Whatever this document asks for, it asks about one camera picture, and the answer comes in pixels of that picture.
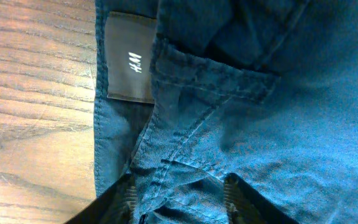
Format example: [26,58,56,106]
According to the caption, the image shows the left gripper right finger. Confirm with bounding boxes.
[224,173,298,224]

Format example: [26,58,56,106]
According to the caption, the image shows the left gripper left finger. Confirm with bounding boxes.
[65,174,137,224]

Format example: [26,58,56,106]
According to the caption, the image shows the blue denim shorts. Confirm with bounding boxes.
[94,0,358,223]

